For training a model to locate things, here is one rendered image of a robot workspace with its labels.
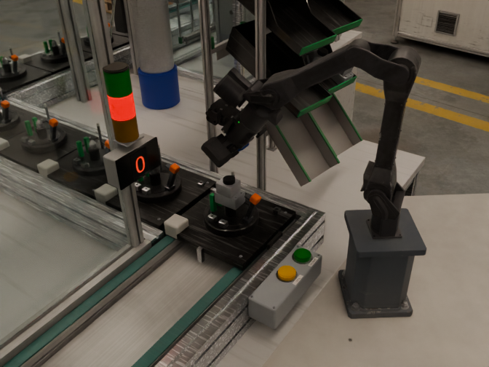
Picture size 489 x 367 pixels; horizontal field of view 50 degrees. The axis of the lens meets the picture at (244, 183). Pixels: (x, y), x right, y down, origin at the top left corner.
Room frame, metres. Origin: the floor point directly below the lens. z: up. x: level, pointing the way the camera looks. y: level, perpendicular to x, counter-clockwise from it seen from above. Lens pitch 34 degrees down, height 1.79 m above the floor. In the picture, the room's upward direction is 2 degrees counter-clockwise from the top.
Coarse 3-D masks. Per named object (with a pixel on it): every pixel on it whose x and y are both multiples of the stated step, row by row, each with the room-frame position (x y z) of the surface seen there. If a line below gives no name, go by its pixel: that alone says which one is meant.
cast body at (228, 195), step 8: (224, 176) 1.08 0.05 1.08; (232, 176) 1.07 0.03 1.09; (216, 184) 1.06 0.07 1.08; (224, 184) 1.05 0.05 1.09; (232, 184) 1.05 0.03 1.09; (240, 184) 1.06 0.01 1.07; (216, 192) 1.06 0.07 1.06; (224, 192) 1.04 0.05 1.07; (232, 192) 1.04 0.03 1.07; (240, 192) 1.06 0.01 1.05; (216, 200) 1.06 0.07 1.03; (224, 200) 1.04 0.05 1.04; (232, 200) 1.03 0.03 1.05; (240, 200) 1.04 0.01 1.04; (232, 208) 1.03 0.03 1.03
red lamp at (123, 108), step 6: (108, 96) 0.96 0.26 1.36; (126, 96) 0.96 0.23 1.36; (132, 96) 0.97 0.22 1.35; (108, 102) 0.96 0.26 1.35; (114, 102) 0.95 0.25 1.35; (120, 102) 0.95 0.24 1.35; (126, 102) 0.95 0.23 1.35; (132, 102) 0.97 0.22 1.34; (114, 108) 0.95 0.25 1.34; (120, 108) 0.95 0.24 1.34; (126, 108) 0.95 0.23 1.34; (132, 108) 0.97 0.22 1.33; (114, 114) 0.95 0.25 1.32; (120, 114) 0.95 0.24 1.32; (126, 114) 0.95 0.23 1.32; (132, 114) 0.96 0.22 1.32; (120, 120) 0.95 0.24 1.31
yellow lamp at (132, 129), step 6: (114, 120) 0.96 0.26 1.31; (126, 120) 0.95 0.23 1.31; (132, 120) 0.96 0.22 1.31; (114, 126) 0.96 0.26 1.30; (120, 126) 0.95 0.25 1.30; (126, 126) 0.95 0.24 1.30; (132, 126) 0.96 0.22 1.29; (114, 132) 0.96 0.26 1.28; (120, 132) 0.95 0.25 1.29; (126, 132) 0.95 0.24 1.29; (132, 132) 0.96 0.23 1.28; (138, 132) 0.98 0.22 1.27; (120, 138) 0.95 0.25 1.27; (126, 138) 0.95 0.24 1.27; (132, 138) 0.96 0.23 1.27
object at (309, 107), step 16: (240, 32) 1.37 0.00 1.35; (272, 32) 1.42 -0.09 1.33; (240, 48) 1.32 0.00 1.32; (272, 48) 1.42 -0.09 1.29; (288, 48) 1.37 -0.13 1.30; (272, 64) 1.36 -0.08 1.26; (288, 64) 1.37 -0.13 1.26; (304, 64) 1.33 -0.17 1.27; (304, 96) 1.27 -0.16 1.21; (320, 96) 1.28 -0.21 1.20; (304, 112) 1.20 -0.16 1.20
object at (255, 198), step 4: (244, 196) 1.03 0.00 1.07; (248, 196) 1.03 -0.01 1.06; (252, 196) 1.01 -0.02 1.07; (256, 196) 1.02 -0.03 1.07; (260, 196) 1.02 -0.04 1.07; (252, 200) 1.01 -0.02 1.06; (256, 200) 1.00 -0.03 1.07; (260, 200) 1.02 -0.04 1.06; (252, 204) 1.01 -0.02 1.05; (256, 204) 1.01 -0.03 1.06; (248, 208) 1.02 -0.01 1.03; (252, 208) 1.01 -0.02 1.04; (248, 212) 1.02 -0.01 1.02; (252, 212) 1.02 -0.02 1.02; (244, 216) 1.03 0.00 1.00; (248, 216) 1.02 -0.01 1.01
